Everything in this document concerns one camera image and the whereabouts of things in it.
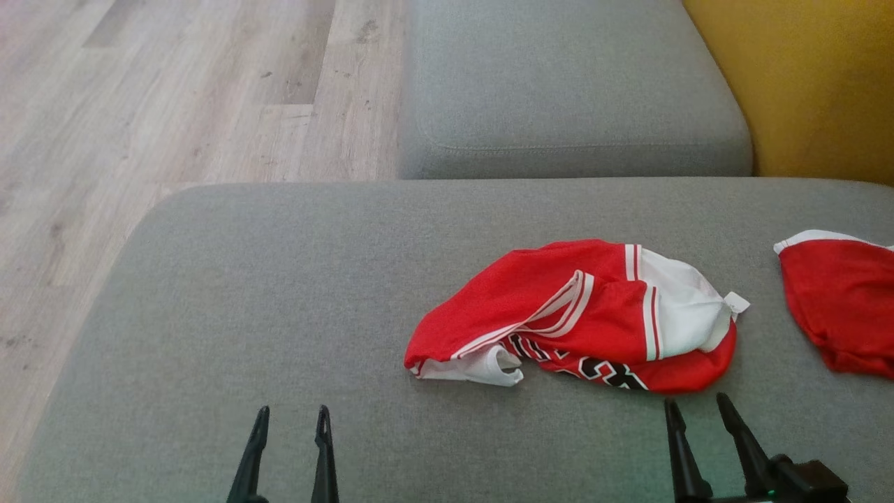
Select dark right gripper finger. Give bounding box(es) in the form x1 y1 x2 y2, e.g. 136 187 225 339
664 398 714 502
717 393 772 497

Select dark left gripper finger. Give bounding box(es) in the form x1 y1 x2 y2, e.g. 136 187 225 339
227 405 270 503
311 405 340 503

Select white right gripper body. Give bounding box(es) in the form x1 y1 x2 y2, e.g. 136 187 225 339
675 492 850 503

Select red basketball jersey number 23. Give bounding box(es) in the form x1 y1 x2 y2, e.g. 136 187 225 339
404 239 750 393

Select red shorts with white waistband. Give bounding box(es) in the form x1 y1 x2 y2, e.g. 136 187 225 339
773 230 894 380

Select large grey sofa seat cushion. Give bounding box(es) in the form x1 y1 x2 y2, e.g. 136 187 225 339
14 177 894 503

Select yellow sofa back cushion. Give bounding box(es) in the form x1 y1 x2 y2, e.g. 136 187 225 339
682 0 894 186

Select small grey sofa cushion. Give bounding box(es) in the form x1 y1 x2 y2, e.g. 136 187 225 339
397 0 754 180

